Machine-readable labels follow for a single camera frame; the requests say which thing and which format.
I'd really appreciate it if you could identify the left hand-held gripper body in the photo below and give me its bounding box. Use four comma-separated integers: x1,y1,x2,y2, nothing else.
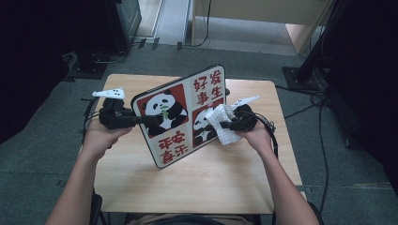
92,87,138,130

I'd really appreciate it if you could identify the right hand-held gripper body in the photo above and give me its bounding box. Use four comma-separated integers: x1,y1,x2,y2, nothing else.
230,95,260,132

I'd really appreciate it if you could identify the white waffle cloth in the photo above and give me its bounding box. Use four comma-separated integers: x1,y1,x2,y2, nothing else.
204,103,244,146

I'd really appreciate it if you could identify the panda picture sign board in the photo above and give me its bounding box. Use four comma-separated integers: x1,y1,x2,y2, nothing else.
130,64,227,170

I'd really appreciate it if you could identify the person's right hand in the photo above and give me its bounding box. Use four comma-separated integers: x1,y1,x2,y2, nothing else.
235,119,279,158

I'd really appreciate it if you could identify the person's left hand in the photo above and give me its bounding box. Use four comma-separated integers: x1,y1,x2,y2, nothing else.
82,119,133,161

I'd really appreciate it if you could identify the black flat stand base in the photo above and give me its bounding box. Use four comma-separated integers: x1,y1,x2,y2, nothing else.
66,51,109,80

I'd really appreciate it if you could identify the black stand with slanted pole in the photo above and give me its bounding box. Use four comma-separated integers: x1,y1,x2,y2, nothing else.
282,0,345,92

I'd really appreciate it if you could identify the grey tape piece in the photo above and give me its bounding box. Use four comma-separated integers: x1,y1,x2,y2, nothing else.
294,184,314,193

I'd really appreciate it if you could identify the black computer tower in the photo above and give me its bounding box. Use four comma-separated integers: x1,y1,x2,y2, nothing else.
104,0,143,54

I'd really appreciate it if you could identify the dark curtain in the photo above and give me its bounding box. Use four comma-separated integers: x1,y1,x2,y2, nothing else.
0,0,109,145
322,0,398,196

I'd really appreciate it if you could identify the person's dark shirt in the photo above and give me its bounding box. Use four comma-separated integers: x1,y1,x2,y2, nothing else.
153,214,226,225

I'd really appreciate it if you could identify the light wooden cabinet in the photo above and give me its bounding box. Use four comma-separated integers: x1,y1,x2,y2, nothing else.
191,0,334,56

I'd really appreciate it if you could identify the left hand-held gripper cable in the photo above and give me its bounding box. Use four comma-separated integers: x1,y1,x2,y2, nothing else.
82,97,101,127

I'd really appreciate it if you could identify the hand-held gripper cable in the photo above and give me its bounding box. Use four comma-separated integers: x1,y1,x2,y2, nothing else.
250,112,280,158
82,97,101,127

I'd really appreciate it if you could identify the right hand-held gripper cable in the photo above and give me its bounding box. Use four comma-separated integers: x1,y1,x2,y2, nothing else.
250,112,280,158

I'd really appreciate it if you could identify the short black floor cable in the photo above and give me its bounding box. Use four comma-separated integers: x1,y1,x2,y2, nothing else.
283,102,317,120

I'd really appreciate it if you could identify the long black floor cable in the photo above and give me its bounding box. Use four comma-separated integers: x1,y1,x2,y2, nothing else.
309,93,330,214

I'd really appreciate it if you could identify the black hanging cable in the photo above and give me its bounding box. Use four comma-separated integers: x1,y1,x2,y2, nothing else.
191,0,212,48

